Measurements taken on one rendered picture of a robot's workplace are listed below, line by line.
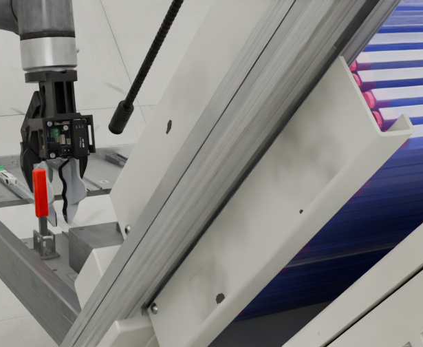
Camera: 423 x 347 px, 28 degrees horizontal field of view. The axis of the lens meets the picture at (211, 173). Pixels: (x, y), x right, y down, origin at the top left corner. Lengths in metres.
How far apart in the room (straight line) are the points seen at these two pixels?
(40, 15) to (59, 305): 0.41
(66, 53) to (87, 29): 1.61
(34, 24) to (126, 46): 1.62
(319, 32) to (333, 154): 0.07
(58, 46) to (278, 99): 0.73
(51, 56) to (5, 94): 1.39
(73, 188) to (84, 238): 0.25
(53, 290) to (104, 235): 0.09
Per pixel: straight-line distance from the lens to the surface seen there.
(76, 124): 1.16
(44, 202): 1.09
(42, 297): 1.01
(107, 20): 2.84
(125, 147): 1.61
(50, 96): 1.16
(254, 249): 0.54
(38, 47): 1.17
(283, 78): 0.45
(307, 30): 0.43
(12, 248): 1.10
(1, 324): 2.19
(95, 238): 0.98
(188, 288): 0.63
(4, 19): 1.28
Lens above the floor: 1.99
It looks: 50 degrees down
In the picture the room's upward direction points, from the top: 35 degrees clockwise
